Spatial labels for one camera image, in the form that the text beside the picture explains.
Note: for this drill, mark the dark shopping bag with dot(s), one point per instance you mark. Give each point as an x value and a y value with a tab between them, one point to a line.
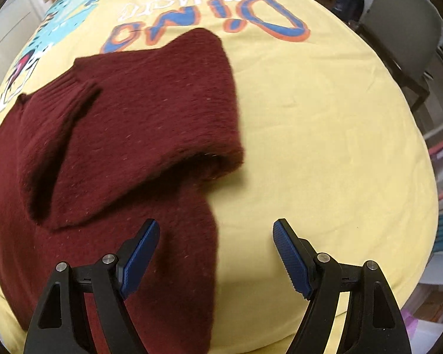
348	10

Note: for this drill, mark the dark red knit sweater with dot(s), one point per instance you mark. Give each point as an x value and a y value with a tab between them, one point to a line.
115	140

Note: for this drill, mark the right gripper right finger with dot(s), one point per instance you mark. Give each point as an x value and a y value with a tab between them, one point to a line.
373	321

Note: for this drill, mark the grey chair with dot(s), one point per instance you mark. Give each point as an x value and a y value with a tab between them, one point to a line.
405	34

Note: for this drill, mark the yellow dino print bedspread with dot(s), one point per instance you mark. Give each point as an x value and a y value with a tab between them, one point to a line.
329	144

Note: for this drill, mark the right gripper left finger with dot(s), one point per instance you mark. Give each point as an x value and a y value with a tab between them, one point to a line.
60	323

